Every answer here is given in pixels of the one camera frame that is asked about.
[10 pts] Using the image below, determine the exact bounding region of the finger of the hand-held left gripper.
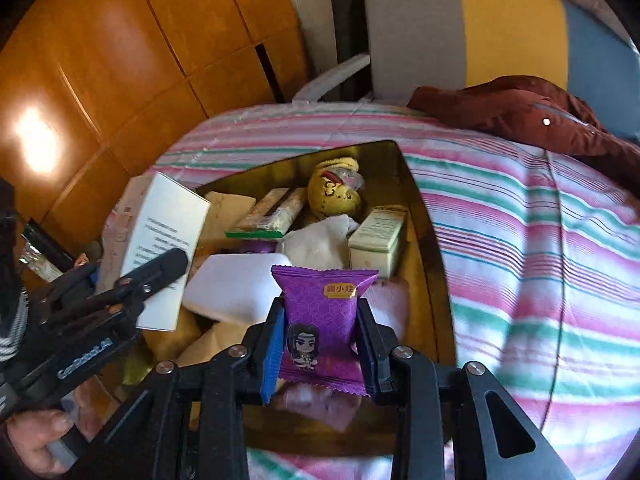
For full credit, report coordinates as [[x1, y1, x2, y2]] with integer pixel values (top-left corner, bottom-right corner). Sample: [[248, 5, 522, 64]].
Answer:
[[37, 260, 101, 306], [112, 247, 191, 296]]

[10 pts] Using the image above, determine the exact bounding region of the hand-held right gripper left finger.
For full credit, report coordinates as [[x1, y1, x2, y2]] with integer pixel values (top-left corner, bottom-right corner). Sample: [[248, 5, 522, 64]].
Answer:
[[75, 297, 286, 480]]

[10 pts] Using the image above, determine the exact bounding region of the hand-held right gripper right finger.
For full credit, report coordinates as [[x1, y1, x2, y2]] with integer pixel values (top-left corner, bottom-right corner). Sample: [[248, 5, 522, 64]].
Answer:
[[355, 299, 576, 480]]

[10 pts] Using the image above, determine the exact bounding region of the white cardboard box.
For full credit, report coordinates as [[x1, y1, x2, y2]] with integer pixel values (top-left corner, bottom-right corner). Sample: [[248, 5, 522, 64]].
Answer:
[[120, 172, 211, 332]]

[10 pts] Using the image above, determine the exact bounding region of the white sponge block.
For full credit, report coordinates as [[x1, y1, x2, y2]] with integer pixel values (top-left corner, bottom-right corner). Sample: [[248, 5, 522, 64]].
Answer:
[[182, 252, 293, 326]]

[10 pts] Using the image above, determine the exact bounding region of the yellow sponge slice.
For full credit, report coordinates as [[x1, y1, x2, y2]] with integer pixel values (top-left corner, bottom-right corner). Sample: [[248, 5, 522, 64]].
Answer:
[[202, 191, 256, 251]]

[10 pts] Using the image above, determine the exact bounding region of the maroon box with gold inside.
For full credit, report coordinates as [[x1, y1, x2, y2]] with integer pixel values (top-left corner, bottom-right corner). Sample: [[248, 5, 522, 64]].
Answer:
[[95, 140, 456, 458]]

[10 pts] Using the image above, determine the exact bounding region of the green tin box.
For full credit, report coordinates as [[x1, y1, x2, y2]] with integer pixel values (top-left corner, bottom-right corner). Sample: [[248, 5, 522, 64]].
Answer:
[[347, 205, 408, 278]]

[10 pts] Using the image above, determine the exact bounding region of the green-edged cracker packet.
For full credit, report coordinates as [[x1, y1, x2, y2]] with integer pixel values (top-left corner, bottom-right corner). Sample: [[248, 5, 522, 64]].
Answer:
[[225, 187, 308, 238]]

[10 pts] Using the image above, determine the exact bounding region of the yellow plush toy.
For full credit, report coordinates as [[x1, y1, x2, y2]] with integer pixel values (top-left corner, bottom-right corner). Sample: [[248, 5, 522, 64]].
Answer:
[[306, 157, 366, 223]]

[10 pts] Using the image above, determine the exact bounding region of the person's left hand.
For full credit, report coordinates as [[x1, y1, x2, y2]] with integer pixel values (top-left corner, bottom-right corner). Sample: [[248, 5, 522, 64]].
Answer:
[[5, 407, 76, 478]]

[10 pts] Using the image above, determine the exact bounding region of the white crumpled cloth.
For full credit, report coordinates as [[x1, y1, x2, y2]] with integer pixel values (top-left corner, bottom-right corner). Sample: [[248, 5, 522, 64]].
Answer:
[[275, 214, 361, 268]]

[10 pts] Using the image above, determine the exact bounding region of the wooden wardrobe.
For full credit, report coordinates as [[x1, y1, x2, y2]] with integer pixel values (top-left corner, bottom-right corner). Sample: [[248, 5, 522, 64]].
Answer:
[[0, 0, 313, 261]]

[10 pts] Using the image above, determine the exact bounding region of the maroon down jacket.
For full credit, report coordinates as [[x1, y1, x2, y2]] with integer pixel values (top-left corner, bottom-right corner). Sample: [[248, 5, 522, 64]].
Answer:
[[407, 76, 640, 191]]

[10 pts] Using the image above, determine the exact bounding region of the grey yellow blue headboard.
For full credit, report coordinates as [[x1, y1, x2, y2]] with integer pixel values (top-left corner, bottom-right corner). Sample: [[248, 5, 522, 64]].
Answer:
[[364, 0, 640, 141]]

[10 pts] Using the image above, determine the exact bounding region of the grey curved bed rail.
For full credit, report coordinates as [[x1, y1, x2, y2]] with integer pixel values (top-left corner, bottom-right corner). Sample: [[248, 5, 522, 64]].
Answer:
[[292, 52, 373, 103]]

